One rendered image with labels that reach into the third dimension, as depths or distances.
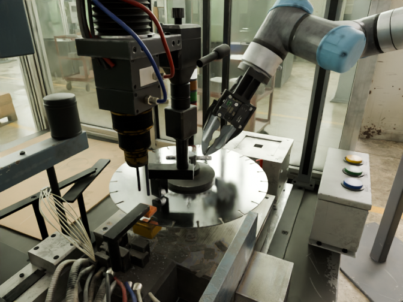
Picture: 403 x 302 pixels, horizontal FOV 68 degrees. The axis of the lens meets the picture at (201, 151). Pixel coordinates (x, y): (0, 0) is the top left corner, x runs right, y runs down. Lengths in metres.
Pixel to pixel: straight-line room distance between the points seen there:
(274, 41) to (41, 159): 0.48
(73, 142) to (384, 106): 3.34
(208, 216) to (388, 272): 1.53
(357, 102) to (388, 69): 2.62
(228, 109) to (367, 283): 1.42
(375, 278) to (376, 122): 2.15
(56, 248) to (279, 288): 0.40
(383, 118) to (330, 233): 2.98
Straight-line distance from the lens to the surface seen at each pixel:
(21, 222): 0.96
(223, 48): 0.50
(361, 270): 1.90
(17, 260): 0.72
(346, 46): 0.56
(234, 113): 0.61
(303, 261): 0.77
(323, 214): 0.76
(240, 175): 0.65
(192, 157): 0.60
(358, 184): 0.78
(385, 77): 3.58
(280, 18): 0.62
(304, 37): 0.59
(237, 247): 0.40
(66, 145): 0.63
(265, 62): 0.61
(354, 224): 0.76
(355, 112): 0.96
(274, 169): 0.84
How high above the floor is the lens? 1.27
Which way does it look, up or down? 25 degrees down
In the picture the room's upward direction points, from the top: straight up
